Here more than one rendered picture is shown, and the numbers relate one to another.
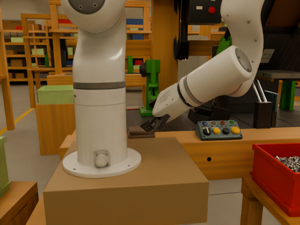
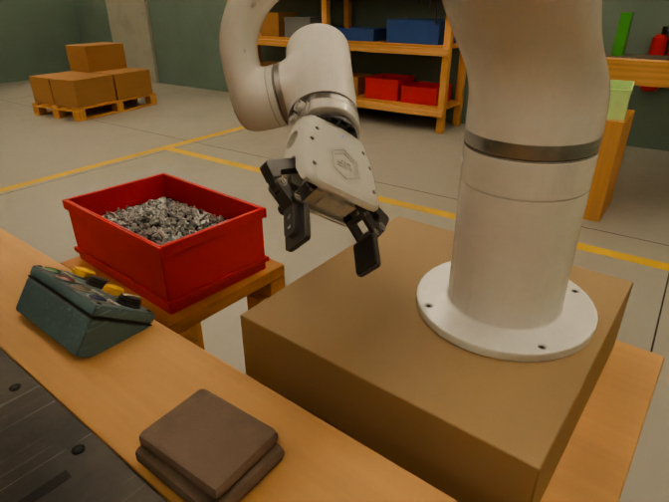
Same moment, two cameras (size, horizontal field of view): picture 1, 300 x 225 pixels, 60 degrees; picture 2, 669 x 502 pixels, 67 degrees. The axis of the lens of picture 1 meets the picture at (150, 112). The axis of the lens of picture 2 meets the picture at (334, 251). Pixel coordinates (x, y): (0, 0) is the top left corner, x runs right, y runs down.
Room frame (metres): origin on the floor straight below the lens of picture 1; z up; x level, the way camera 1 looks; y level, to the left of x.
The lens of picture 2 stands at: (1.07, 0.32, 1.25)
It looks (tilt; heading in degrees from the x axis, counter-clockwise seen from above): 27 degrees down; 225
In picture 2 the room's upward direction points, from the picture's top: straight up
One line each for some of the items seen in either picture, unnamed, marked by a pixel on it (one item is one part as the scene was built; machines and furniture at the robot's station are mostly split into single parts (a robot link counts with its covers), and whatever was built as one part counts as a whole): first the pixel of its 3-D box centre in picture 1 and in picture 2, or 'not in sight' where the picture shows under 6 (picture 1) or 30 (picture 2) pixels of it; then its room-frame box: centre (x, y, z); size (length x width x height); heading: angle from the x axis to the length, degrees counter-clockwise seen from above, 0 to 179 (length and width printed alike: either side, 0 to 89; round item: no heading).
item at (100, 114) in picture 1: (101, 125); (514, 230); (0.60, 0.12, 1.03); 0.19 x 0.19 x 0.18
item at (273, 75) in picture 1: (263, 73); not in sight; (1.15, -0.50, 1.11); 0.39 x 0.16 x 0.03; 7
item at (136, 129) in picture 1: (140, 131); (209, 447); (0.93, 0.03, 0.92); 0.10 x 0.08 x 0.03; 98
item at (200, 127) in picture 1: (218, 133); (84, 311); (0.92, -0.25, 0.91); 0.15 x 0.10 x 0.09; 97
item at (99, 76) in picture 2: not in sight; (93, 79); (-1.43, -6.39, 0.37); 1.20 x 0.80 x 0.74; 18
